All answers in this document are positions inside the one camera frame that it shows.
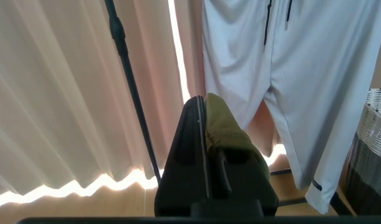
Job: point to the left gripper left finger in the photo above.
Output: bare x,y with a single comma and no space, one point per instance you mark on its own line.
181,180

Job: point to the black clothes rack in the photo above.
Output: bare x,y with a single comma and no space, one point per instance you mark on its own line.
128,68

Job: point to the pale grey shorts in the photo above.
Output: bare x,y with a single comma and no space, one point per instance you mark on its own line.
302,77

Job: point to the white laundry basket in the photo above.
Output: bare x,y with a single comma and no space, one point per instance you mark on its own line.
370,140

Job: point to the green garment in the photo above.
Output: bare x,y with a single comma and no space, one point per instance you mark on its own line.
221,124

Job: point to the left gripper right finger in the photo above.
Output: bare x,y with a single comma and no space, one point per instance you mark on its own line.
249,189

